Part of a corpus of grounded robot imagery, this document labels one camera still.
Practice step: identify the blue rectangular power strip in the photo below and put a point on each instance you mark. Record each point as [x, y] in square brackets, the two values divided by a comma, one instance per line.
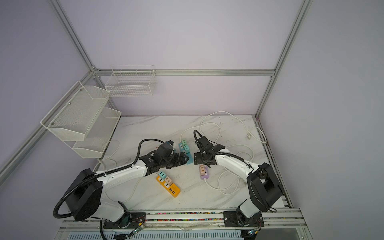
[191, 159]

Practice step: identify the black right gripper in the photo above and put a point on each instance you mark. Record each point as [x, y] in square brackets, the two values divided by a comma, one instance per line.
[197, 160]

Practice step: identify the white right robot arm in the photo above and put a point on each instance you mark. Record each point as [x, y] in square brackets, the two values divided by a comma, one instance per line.
[264, 187]

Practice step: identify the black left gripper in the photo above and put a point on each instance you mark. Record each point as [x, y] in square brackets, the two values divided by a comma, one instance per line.
[179, 162]

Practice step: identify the small white mesh shelf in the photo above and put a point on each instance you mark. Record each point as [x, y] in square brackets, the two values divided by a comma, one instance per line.
[100, 134]

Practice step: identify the large white mesh shelf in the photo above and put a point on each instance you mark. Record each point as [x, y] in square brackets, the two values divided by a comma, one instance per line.
[72, 118]

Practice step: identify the pink plug on orange strip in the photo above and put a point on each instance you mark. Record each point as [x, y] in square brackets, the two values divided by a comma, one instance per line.
[168, 180]

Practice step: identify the white wire basket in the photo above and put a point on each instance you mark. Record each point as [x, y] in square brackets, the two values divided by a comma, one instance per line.
[131, 81]

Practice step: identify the purple power strip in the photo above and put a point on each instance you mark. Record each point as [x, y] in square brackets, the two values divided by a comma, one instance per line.
[204, 177]

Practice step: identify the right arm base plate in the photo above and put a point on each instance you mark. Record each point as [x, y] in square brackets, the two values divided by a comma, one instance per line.
[238, 219]

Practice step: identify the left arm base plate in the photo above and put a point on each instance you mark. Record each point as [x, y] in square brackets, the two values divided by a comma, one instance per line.
[127, 221]

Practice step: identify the aluminium front rail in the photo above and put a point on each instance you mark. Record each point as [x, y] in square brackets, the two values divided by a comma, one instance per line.
[197, 220]

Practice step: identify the pink plug purple strip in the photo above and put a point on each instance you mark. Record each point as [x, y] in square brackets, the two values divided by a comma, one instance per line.
[203, 170]

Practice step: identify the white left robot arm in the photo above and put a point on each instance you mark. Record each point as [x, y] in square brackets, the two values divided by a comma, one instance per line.
[102, 194]

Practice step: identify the green plug on orange strip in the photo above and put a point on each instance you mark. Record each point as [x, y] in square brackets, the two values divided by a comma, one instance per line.
[162, 175]

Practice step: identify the orange power strip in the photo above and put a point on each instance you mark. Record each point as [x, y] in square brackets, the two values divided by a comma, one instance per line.
[172, 189]

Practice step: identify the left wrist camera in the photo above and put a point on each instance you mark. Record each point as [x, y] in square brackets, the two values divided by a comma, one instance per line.
[170, 142]

